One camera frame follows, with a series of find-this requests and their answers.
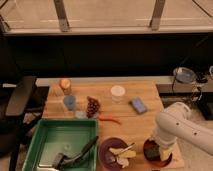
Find dark rectangular eraser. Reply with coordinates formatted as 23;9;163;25
145;147;160;160

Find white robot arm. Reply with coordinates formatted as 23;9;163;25
151;102;213;156

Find white paper cup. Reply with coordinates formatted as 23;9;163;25
110;85;126;102

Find blue cup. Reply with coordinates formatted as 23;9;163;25
63;95;76;110

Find orange-brown bowl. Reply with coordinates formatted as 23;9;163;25
143;140;172;168

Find yellow white food pieces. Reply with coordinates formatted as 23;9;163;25
109;144;136;168

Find wooden board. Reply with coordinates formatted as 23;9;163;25
42;80;186;171

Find purple bowl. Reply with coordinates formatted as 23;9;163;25
98;137;127;171

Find blue sponge block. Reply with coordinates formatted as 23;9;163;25
130;97;147;114

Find orange carrot toy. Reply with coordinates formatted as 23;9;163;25
98;115;121;125

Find blue grey bowl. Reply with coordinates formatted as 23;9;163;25
173;67;196;84

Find dark red grape bunch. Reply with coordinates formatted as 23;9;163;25
86;96;100;118

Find green plastic tray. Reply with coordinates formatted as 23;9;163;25
22;119;98;171

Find black tongs tool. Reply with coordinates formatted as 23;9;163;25
52;136;98;170

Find orange topped bottle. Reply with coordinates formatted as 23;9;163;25
59;78;71;95

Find dark chair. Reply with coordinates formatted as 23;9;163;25
0;76;39;171

